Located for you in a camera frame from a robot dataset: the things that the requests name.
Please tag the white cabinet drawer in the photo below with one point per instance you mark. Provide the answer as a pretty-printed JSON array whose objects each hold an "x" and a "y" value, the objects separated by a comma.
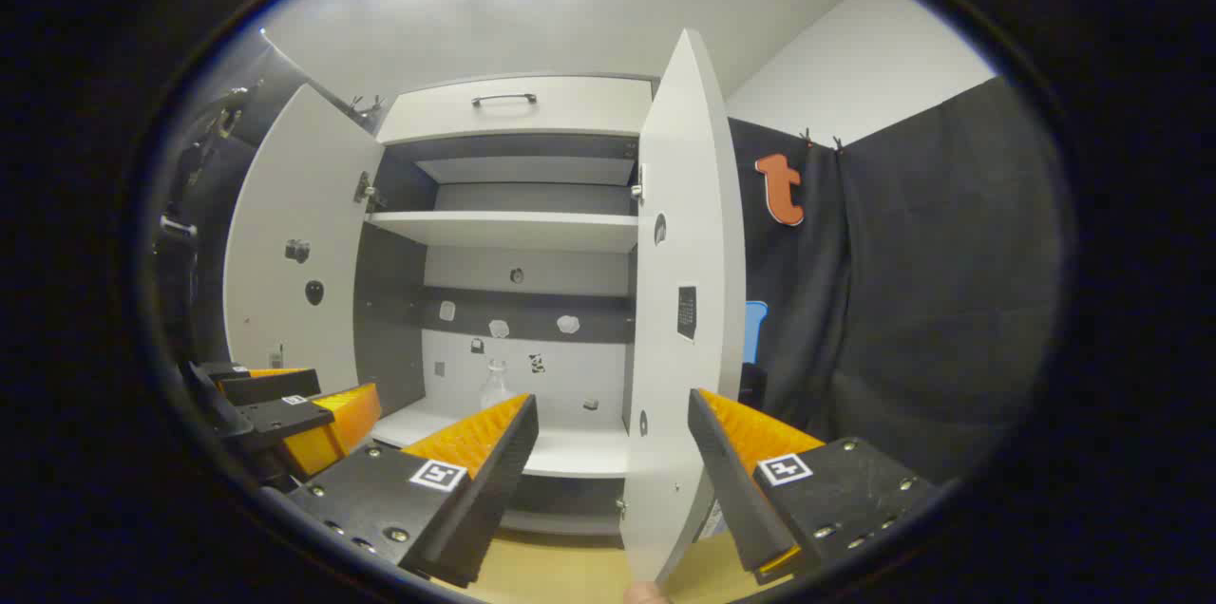
[{"x": 570, "y": 115}]

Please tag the white cabinet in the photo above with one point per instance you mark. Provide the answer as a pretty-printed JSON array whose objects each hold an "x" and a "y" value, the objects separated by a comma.
[{"x": 513, "y": 229}]

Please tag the metal door hinge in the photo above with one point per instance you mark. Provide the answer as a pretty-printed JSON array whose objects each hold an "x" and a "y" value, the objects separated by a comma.
[
  {"x": 637, "y": 183},
  {"x": 366, "y": 193}
]

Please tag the clear plastic bottle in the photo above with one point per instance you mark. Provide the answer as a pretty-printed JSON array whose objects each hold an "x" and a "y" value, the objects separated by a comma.
[{"x": 495, "y": 387}]

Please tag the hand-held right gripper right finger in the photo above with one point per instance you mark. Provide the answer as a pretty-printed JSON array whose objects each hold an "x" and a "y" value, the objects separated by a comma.
[{"x": 731, "y": 490}]

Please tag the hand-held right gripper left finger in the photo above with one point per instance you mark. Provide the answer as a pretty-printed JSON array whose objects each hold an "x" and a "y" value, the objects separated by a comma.
[{"x": 494, "y": 490}]

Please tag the white cabinet door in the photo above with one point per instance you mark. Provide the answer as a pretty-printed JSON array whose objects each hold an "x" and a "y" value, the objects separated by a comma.
[
  {"x": 285, "y": 319},
  {"x": 684, "y": 205}
]

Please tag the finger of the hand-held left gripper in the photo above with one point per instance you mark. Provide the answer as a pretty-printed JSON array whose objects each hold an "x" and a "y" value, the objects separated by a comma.
[
  {"x": 285, "y": 416},
  {"x": 275, "y": 387}
]

